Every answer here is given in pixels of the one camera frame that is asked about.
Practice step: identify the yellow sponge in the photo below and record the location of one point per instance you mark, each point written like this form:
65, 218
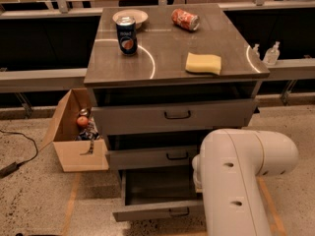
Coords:
203, 63

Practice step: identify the small clear pump bottle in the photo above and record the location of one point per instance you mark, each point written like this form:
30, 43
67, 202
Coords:
256, 49

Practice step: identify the grey bottom drawer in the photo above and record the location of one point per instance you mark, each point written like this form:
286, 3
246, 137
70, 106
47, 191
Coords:
162, 192

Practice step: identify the red soda can lying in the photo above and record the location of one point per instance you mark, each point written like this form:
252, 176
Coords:
185, 20

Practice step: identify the grey drawer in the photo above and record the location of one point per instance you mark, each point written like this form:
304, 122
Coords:
151, 157
173, 117
162, 192

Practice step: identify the white bowl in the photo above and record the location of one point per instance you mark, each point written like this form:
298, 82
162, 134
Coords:
139, 16

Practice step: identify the blue pepsi can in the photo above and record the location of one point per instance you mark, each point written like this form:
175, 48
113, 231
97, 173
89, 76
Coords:
126, 35

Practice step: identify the blue snack bag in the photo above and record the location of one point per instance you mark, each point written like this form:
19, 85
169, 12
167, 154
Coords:
89, 133

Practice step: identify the cardboard box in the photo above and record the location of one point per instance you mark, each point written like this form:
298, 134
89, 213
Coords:
63, 132

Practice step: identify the red apple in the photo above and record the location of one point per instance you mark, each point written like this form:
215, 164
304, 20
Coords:
82, 121

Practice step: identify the clear sanitizer bottle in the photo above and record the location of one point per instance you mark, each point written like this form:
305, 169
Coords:
272, 54

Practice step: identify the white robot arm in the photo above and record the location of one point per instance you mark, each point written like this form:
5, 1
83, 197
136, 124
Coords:
225, 171

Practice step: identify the grey top drawer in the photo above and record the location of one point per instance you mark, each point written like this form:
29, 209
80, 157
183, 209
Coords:
173, 117

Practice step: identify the grey middle drawer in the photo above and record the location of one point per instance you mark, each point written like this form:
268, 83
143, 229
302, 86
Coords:
151, 157

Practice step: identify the grey drawer cabinet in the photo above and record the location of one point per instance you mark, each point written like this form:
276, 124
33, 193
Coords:
156, 73

